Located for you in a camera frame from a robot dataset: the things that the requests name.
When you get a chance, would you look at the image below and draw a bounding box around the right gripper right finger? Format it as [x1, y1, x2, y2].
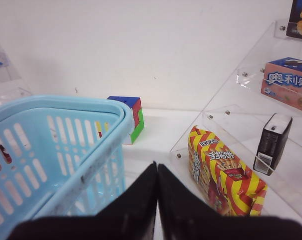
[157, 164, 302, 240]

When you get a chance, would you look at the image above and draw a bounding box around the clear acrylic right shelf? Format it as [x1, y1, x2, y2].
[169, 19, 302, 226]

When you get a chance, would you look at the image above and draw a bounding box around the light blue plastic basket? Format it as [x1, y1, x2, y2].
[0, 95, 134, 240]

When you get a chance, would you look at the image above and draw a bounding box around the black tissue pack left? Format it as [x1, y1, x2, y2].
[253, 113, 293, 176]

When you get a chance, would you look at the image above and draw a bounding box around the blue orange Oreo box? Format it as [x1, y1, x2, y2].
[261, 57, 302, 111]

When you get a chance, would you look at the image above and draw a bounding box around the red yellow striped snack pack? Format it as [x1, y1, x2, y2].
[188, 126, 268, 216]

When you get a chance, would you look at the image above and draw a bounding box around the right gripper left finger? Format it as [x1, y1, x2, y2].
[8, 162, 157, 240]

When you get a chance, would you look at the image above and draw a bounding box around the black yellow biscuit box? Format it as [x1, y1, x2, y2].
[286, 0, 302, 39]

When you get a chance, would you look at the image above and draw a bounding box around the multicolour puzzle cube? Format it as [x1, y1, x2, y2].
[107, 96, 144, 145]

